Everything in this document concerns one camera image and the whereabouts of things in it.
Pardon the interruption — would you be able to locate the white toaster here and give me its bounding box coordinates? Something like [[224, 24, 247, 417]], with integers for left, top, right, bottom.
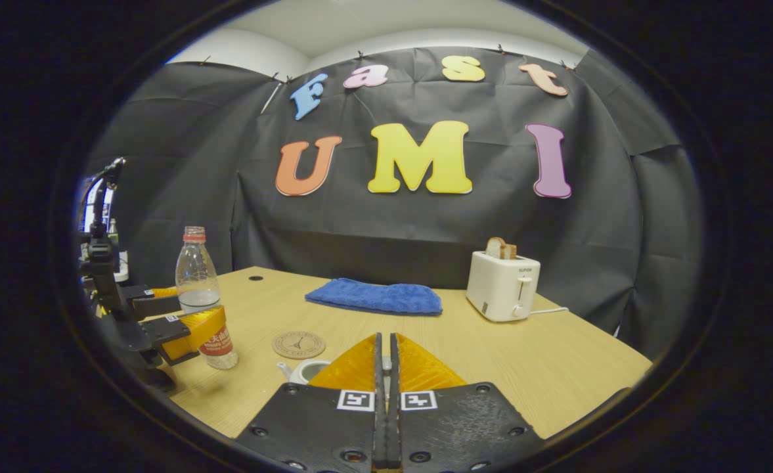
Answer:
[[466, 251, 541, 323]]

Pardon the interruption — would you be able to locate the computer monitor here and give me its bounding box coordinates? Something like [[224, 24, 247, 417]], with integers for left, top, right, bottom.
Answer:
[[81, 176, 119, 234]]

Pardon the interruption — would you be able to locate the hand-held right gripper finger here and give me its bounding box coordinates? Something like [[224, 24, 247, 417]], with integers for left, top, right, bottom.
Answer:
[[389, 332, 548, 473], [235, 332, 387, 473]]

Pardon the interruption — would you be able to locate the blue folded towel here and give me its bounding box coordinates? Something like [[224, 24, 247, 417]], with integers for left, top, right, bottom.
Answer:
[[305, 278, 443, 316]]

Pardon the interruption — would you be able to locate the white teacup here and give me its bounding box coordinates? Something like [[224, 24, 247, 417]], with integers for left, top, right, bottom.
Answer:
[[276, 358, 332, 386]]

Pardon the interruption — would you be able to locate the round brown coaster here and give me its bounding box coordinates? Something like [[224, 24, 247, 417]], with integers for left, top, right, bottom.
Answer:
[[272, 330, 326, 359]]

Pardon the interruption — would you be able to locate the clear plastic water bottle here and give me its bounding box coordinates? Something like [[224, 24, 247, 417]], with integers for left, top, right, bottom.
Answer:
[[175, 227, 239, 370]]

